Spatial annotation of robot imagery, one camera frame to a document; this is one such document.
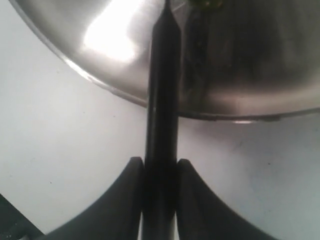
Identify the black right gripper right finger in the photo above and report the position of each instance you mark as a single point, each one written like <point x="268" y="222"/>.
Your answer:
<point x="202" y="215"/>

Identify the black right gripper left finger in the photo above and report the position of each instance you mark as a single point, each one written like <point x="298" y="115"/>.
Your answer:
<point x="115" y="215"/>

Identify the black handled kitchen knife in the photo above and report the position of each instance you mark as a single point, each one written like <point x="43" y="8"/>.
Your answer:
<point x="160" y="162"/>

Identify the round stainless steel plate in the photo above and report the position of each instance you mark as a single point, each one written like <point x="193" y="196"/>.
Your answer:
<point x="247" y="60"/>

